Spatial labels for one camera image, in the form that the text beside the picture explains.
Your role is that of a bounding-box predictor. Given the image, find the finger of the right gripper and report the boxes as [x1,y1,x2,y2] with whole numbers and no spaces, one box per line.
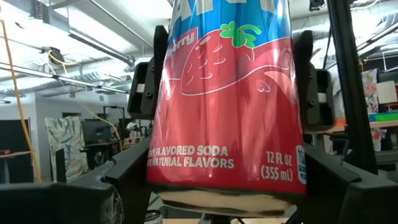
[295,30,336,131]
[127,25,169,121]

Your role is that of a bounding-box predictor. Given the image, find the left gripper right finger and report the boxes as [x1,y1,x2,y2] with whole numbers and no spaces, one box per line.
[297,143,398,224]

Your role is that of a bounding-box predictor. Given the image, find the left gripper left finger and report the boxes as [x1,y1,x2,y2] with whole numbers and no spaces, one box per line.
[0,136,156,224]

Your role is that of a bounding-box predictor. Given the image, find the red Fanta soda can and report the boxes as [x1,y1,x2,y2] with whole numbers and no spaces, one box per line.
[146,0,308,218]

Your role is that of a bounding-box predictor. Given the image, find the patterned fabric panel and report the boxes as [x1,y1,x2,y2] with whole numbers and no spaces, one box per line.
[45,116,90,183]

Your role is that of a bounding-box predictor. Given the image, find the floral fabric panel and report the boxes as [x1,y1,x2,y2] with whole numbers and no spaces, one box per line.
[360,68,386,152]

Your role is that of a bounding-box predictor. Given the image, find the black monitor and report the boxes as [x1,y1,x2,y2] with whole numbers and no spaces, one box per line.
[81,119,113,144]

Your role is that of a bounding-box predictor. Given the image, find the black metal table frame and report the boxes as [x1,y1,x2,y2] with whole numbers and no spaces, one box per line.
[326,0,379,175]

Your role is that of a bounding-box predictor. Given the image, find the thick yellow cable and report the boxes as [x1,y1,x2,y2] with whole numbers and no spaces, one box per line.
[0,18,43,184]

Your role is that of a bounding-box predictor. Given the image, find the black yellow cable reel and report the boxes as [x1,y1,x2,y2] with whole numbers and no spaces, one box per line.
[42,46,67,65]

